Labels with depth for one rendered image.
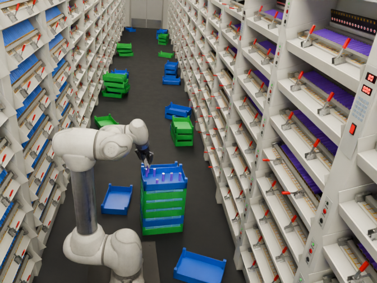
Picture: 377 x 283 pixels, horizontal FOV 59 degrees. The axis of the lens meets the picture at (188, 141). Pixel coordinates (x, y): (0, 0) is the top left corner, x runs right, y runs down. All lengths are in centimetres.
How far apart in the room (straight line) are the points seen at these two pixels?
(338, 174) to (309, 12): 78
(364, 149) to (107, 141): 93
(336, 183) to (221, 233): 154
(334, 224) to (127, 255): 99
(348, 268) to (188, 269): 130
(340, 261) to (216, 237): 143
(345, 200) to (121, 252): 106
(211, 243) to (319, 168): 136
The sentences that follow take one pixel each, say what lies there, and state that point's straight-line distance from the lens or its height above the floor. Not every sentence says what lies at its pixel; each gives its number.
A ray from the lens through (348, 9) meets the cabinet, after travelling 164.
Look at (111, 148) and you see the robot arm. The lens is 138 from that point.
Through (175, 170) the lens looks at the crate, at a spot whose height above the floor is 42.
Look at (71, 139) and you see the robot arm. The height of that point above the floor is 109.
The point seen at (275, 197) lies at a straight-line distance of 178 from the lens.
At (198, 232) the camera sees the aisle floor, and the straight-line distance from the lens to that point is 260.
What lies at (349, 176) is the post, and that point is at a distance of 116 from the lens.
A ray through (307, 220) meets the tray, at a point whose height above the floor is 93.
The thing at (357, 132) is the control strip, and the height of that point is 137.
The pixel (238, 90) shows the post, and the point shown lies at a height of 102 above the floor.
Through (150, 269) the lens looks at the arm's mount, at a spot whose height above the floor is 28.
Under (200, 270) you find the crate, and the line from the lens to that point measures 235.
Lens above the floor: 176
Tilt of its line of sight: 28 degrees down
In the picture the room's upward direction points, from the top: 5 degrees clockwise
